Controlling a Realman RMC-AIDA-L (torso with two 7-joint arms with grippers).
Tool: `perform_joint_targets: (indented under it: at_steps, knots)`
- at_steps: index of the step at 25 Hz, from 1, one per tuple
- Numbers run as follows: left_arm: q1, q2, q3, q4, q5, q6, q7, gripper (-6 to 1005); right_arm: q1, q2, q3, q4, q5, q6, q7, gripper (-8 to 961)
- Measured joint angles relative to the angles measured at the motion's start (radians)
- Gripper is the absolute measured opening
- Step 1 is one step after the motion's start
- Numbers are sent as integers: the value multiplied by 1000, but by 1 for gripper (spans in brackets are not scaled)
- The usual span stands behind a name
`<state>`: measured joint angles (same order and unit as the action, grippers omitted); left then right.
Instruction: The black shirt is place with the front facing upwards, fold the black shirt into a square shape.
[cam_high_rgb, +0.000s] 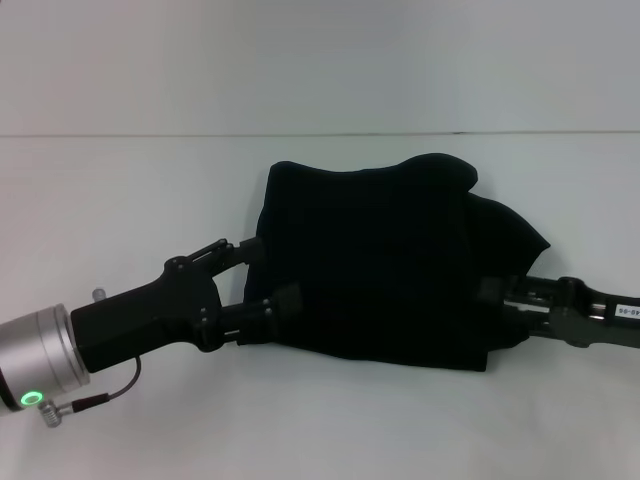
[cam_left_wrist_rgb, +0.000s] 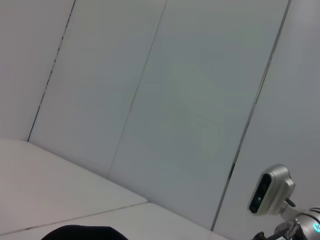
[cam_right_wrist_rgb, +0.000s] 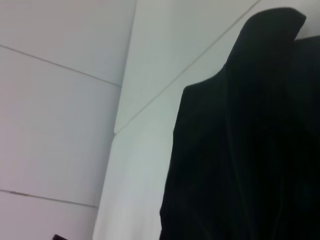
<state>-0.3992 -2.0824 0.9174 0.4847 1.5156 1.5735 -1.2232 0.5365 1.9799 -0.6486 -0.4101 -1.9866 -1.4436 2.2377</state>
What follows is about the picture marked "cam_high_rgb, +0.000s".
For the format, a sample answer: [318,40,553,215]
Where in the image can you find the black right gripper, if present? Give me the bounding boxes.
[476,274,640,350]

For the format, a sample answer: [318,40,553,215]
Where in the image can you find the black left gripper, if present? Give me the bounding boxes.
[69,237,304,375]

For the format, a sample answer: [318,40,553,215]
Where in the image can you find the black shirt with FREE print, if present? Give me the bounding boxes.
[239,151,553,375]

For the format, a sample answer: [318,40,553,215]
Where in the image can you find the dark left gripper cable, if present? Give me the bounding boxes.
[38,356,145,425]

